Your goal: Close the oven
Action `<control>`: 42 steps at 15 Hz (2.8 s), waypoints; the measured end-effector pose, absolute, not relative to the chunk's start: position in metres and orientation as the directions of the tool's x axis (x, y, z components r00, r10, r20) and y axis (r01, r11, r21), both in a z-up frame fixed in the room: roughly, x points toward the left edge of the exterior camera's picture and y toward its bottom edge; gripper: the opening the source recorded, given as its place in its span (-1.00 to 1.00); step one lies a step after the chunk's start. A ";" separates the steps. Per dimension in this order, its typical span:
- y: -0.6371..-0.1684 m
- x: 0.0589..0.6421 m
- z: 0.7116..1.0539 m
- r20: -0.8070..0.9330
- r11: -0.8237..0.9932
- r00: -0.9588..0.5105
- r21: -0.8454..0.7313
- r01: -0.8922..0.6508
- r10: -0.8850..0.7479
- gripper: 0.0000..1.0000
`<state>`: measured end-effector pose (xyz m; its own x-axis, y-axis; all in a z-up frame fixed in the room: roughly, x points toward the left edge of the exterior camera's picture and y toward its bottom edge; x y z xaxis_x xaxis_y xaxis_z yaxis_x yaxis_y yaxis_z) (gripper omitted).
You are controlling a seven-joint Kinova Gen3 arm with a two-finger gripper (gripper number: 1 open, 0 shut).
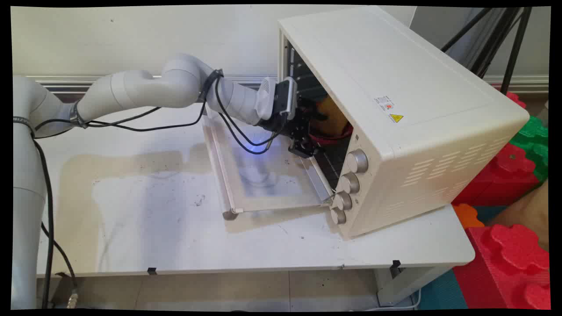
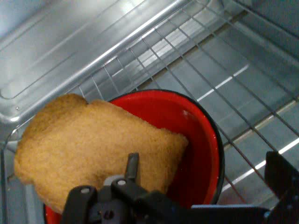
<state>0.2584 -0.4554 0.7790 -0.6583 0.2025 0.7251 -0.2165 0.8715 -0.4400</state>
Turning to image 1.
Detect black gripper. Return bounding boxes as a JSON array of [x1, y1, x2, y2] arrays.
[[263, 101, 328, 159]]

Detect red plate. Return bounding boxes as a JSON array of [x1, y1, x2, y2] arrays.
[[309, 124, 354, 144]]

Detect yellow object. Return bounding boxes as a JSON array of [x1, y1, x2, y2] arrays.
[[317, 96, 350, 135]]

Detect cream glass oven door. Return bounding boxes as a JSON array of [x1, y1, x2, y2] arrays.
[[202, 105, 337, 220]]

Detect cream toaster oven body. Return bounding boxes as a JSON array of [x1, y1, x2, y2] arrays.
[[277, 5, 530, 240]]

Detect orange foam piece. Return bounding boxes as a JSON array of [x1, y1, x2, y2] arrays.
[[452, 203, 485, 230]]

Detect white table leg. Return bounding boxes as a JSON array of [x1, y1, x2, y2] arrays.
[[374, 263, 454, 307]]

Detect teal foam floor mat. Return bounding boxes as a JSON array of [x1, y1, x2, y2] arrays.
[[416, 205, 511, 310]]

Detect black tripod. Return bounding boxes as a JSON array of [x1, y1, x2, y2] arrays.
[[441, 7, 533, 95]]

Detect small red foam piece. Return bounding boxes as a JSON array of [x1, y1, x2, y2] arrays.
[[505, 91, 527, 110]]

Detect green foam block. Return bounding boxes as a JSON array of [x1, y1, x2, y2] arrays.
[[508, 115, 549, 186]]

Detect large red foam block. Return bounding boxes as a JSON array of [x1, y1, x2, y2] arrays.
[[452, 223, 551, 310]]

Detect metal oven wire rack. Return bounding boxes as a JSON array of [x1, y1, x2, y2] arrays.
[[313, 140, 353, 190]]

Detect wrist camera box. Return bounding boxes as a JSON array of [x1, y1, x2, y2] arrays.
[[273, 77, 299, 121]]

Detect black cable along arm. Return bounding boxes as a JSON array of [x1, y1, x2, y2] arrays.
[[35, 69, 281, 154]]

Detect white floor cable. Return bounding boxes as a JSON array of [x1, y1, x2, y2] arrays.
[[351, 287, 423, 311]]

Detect metal cable clamp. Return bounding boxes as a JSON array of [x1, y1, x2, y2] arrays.
[[12, 116, 36, 137], [69, 101, 89, 129]]

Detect aluminium wall rail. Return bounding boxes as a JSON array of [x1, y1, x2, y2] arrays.
[[26, 75, 549, 95]]

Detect black cable at arm base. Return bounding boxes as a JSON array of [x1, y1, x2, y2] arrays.
[[32, 134, 79, 309]]

